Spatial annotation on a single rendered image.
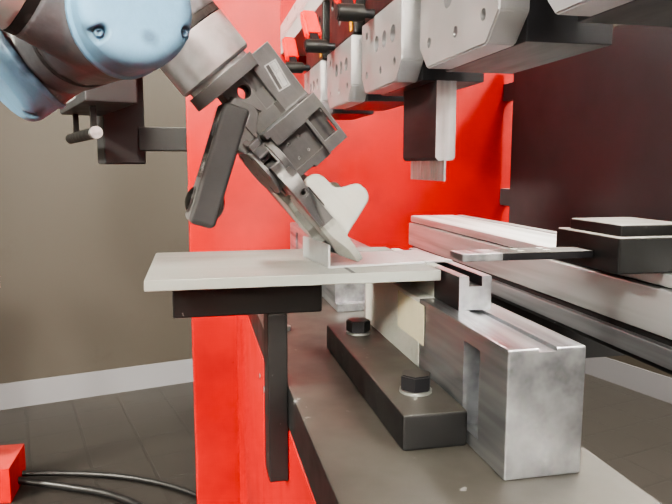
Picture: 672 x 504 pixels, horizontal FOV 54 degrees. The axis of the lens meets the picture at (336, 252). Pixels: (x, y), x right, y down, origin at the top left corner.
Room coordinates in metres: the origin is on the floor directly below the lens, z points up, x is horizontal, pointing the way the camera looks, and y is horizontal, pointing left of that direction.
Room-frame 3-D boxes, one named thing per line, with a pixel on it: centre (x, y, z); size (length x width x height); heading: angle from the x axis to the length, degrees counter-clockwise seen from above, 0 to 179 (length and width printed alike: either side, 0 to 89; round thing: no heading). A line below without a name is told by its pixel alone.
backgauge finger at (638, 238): (0.71, -0.25, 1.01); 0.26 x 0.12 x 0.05; 102
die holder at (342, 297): (1.22, 0.02, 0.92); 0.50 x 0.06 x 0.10; 12
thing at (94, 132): (1.79, 0.68, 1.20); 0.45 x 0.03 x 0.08; 29
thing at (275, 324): (0.65, 0.09, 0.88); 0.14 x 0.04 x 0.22; 102
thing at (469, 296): (0.66, -0.10, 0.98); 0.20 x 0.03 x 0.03; 12
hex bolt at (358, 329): (0.73, -0.03, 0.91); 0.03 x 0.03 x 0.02
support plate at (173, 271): (0.65, 0.05, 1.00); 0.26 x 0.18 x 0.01; 102
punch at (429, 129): (0.69, -0.09, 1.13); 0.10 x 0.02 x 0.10; 12
